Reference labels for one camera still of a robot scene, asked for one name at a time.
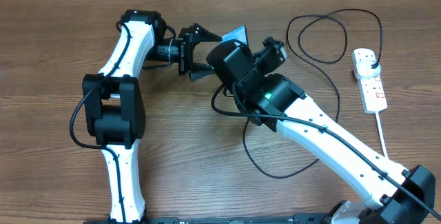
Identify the blue smartphone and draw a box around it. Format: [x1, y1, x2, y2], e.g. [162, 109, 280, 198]
[221, 25, 248, 45]

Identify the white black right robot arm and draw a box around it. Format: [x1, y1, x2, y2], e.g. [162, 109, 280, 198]
[206, 37, 440, 223]

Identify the white charger adapter plug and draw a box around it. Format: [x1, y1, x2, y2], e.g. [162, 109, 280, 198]
[353, 61, 381, 80]

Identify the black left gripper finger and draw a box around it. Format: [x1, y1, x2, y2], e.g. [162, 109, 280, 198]
[189, 63, 215, 81]
[192, 23, 222, 43]

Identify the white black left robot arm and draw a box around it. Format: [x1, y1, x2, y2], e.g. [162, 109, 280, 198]
[79, 10, 222, 223]

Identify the white power strip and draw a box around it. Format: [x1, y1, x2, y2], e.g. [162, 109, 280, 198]
[351, 48, 387, 114]

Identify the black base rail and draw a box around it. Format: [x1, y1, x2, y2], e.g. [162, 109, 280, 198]
[82, 212, 334, 224]

